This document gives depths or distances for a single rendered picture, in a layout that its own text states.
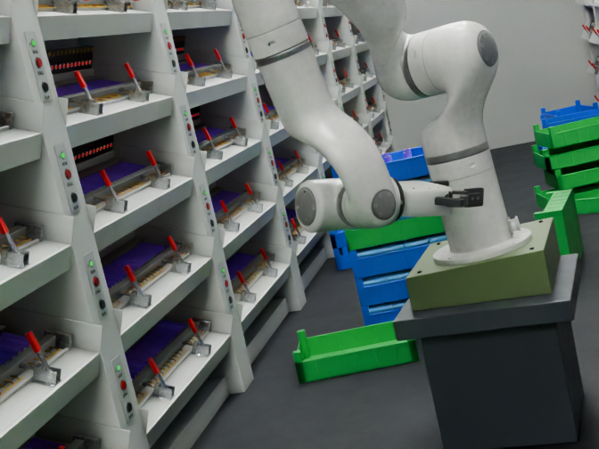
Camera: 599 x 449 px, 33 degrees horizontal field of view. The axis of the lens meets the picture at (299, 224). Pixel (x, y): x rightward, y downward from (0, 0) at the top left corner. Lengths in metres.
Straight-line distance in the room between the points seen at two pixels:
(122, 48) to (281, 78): 0.97
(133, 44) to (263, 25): 0.95
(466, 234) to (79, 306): 0.71
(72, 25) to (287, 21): 0.60
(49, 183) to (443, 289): 0.73
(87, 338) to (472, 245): 0.72
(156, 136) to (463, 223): 0.88
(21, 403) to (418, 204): 0.70
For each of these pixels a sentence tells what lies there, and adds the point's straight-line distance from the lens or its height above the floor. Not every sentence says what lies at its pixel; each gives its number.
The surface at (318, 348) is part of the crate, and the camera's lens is 2.70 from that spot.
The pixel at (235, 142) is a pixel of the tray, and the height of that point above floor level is 0.57.
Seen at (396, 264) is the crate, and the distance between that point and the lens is 2.74.
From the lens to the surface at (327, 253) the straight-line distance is 3.87.
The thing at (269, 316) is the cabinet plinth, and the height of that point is 0.05.
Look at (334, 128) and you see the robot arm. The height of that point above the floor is 0.67.
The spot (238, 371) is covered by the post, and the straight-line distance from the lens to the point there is 2.55.
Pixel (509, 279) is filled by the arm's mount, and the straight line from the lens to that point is 1.85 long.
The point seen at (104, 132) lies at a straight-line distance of 2.06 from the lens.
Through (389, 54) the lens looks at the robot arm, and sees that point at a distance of 1.85.
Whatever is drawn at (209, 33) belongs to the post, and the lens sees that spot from 3.13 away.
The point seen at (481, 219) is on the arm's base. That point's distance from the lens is 1.89.
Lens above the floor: 0.79
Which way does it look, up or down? 10 degrees down
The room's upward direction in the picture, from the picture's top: 13 degrees counter-clockwise
